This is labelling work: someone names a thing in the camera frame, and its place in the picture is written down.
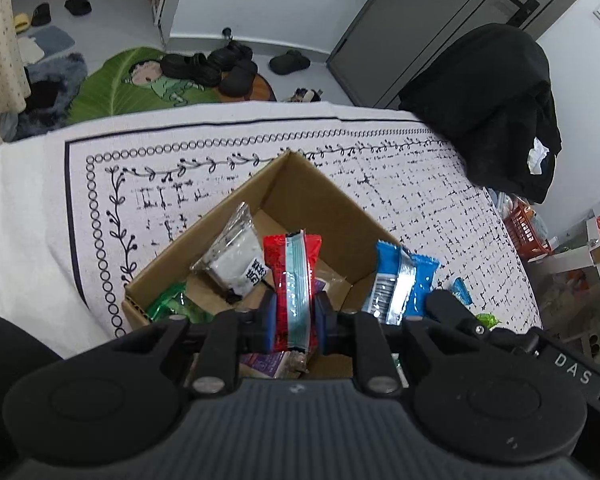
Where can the light green snack packet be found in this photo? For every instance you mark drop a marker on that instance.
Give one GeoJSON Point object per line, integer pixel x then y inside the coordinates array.
{"type": "Point", "coordinates": [486, 319]}

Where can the white floor mat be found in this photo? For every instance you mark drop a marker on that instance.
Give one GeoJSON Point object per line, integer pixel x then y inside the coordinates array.
{"type": "Point", "coordinates": [30, 51]}

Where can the white and black snack packet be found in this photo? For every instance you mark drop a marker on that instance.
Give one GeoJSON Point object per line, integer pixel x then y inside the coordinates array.
{"type": "Point", "coordinates": [235, 260]}

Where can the purple snack packet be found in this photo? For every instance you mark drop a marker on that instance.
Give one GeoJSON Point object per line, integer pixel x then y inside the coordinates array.
{"type": "Point", "coordinates": [265, 362]}

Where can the crumpled white cloth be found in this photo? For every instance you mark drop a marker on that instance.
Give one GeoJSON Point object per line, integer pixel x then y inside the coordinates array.
{"type": "Point", "coordinates": [537, 155]}

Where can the dark green snack packet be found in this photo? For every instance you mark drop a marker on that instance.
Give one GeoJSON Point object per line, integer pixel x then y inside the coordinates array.
{"type": "Point", "coordinates": [172, 302]}

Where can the green leaf floor mat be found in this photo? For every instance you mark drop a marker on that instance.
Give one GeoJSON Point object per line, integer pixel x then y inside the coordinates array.
{"type": "Point", "coordinates": [110, 85]}

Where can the white desk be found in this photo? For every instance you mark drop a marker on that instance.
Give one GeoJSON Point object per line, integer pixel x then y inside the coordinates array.
{"type": "Point", "coordinates": [597, 255]}

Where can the yellow slipper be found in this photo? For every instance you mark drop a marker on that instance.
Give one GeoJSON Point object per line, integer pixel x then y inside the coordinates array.
{"type": "Point", "coordinates": [22, 22]}

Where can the blue snack packet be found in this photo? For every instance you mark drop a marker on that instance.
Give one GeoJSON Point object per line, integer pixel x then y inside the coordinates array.
{"type": "Point", "coordinates": [400, 280]}

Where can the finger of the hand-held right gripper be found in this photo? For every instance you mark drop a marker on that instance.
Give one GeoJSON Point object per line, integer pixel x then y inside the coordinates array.
{"type": "Point", "coordinates": [450, 310]}

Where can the small blue-green snack packet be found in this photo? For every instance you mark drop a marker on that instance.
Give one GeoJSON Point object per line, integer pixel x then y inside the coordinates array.
{"type": "Point", "coordinates": [461, 291]}

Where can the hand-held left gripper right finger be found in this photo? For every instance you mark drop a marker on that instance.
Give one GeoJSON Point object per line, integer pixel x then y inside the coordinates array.
{"type": "Point", "coordinates": [322, 322]}

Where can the grey fluffy rug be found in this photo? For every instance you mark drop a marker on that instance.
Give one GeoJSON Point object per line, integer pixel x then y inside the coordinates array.
{"type": "Point", "coordinates": [62, 75]}

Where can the black slipper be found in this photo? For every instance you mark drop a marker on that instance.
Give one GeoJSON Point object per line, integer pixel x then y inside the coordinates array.
{"type": "Point", "coordinates": [77, 5]}
{"type": "Point", "coordinates": [41, 14]}

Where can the brown cardboard box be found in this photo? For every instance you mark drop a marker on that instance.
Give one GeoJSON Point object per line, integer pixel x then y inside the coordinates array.
{"type": "Point", "coordinates": [310, 195]}

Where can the blue floor mat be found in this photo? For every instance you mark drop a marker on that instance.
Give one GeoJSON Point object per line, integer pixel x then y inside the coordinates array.
{"type": "Point", "coordinates": [55, 40]}

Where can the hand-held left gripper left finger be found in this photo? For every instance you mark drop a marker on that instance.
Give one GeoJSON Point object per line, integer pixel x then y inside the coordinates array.
{"type": "Point", "coordinates": [269, 320]}

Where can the white black-patterned blanket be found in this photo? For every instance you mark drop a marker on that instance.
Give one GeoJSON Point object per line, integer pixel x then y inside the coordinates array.
{"type": "Point", "coordinates": [430, 200]}

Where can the red snack packet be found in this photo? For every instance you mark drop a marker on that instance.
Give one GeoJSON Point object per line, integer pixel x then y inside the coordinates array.
{"type": "Point", "coordinates": [292, 280]}

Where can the grey door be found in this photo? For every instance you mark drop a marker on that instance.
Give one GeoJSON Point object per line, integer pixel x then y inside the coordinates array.
{"type": "Point", "coordinates": [430, 10]}

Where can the red plastic basket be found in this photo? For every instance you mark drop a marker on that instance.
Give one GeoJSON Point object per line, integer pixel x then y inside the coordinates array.
{"type": "Point", "coordinates": [522, 230]}

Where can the patterned sandal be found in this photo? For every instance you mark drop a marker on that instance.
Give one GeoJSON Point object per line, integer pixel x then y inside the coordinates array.
{"type": "Point", "coordinates": [306, 94]}

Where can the black jacket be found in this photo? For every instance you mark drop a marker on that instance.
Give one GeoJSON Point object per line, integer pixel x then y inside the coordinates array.
{"type": "Point", "coordinates": [490, 110]}

